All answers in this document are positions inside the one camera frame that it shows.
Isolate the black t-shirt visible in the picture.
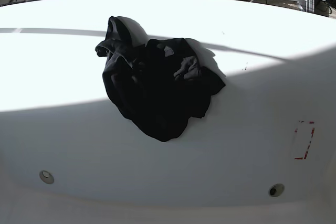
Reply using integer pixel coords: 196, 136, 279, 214
95, 17, 225, 142

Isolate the red tape rectangle marking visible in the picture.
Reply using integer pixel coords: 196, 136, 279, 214
291, 121, 316, 160

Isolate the right round table grommet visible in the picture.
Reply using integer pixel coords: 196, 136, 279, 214
268, 184, 285, 197

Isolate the round table grommet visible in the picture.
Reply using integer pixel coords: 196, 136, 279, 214
39, 170, 55, 185
268, 184, 285, 197

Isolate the left round table grommet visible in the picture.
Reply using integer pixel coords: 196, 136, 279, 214
39, 170, 55, 185

